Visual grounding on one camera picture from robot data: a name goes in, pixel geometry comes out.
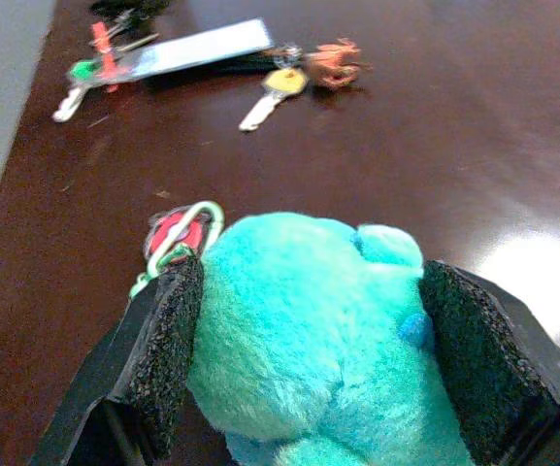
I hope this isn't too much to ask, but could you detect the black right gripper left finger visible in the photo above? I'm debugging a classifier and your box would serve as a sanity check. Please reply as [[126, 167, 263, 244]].
[[29, 253, 207, 466]]

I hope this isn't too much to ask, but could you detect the red strap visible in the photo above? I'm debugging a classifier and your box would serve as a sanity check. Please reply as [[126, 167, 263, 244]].
[[89, 21, 120, 93]]

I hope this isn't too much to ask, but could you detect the silver key ring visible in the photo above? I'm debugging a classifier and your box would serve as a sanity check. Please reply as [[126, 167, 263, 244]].
[[272, 43, 305, 69]]

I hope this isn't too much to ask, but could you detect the dark wooden table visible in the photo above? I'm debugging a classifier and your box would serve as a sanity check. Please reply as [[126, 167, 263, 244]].
[[0, 0, 560, 466]]

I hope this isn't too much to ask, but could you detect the green-headed key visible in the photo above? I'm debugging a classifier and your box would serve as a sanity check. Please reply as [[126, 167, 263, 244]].
[[51, 57, 104, 123]]

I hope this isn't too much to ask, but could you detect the black object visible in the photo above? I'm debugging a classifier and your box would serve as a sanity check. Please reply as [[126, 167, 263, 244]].
[[89, 0, 174, 17]]

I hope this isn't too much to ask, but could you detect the yellow-headed key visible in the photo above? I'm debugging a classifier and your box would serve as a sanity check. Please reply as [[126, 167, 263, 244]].
[[238, 67, 309, 133]]

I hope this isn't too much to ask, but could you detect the orange plush keychain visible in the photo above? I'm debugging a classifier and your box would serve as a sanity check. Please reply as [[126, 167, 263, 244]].
[[304, 38, 373, 91]]

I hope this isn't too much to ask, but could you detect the black strap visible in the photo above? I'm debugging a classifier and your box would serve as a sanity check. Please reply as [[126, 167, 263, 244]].
[[146, 52, 280, 92]]

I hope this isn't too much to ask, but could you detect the red-headed key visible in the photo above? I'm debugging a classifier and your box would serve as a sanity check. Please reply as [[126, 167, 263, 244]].
[[144, 211, 213, 266]]

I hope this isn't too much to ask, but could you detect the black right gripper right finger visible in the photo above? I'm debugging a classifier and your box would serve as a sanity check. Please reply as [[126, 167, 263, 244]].
[[416, 259, 560, 466]]

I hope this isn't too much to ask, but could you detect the teal plush toy keychain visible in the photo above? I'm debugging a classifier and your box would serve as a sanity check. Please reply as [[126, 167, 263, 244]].
[[184, 211, 478, 466]]

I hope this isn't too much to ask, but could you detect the light green carabiner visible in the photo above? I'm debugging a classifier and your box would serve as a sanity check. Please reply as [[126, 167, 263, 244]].
[[128, 200, 226, 298]]

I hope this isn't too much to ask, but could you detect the silver rectangular key tag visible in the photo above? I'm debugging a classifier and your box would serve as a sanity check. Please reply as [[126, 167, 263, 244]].
[[114, 17, 275, 83]]

